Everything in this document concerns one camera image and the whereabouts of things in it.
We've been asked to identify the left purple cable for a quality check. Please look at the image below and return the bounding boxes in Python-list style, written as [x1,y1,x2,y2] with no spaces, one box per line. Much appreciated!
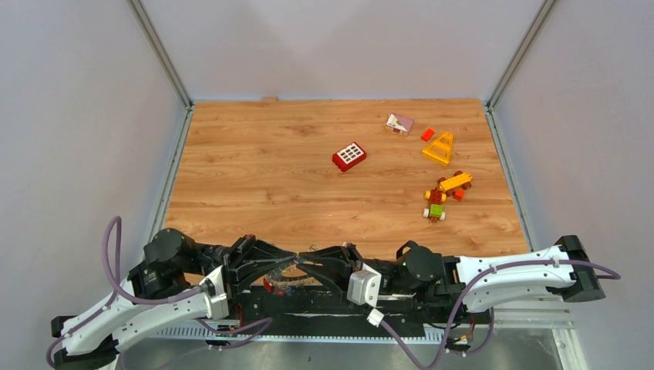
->
[46,215,275,368]

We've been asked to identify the small red toy brick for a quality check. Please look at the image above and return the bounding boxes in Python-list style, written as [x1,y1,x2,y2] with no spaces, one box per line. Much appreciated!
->
[420,129,435,142]

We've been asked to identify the red green toy vehicle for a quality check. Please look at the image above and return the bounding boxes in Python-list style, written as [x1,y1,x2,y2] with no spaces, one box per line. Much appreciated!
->
[422,188,447,223]

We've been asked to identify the yellow orange toy car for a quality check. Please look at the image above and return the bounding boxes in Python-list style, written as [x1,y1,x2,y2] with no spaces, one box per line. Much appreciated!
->
[437,170,473,197]

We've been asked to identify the grey slotted cable duct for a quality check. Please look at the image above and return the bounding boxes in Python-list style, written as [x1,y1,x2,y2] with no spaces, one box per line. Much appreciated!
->
[148,321,447,344]

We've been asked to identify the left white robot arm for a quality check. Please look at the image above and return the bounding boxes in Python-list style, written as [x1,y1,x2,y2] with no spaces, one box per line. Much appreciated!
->
[46,228,296,369]

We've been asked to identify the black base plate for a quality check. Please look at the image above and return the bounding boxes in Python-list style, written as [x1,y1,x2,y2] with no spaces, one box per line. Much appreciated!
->
[227,285,462,338]

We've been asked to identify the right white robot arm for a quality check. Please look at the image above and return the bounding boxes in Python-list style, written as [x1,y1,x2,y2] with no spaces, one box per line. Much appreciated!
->
[297,235,605,322]

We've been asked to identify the large grey toothed keyring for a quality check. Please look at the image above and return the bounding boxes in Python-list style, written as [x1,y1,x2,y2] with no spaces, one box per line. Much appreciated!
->
[263,262,318,296]

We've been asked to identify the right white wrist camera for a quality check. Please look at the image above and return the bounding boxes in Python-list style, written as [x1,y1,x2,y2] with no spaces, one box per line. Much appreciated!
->
[346,269,384,328]

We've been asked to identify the red window toy brick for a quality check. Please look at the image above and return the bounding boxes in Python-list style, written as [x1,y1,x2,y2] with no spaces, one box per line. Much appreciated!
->
[332,142,367,173]

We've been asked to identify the pink roof toy house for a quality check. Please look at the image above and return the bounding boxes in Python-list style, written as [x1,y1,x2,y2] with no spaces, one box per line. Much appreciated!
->
[383,113,414,136]

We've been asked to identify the yellow triangular toy frame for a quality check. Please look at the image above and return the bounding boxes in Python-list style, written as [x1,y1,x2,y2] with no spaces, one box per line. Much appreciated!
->
[421,133,454,167]

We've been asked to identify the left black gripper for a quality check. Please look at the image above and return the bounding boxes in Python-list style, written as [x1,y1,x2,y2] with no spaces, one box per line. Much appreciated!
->
[182,234,298,297]

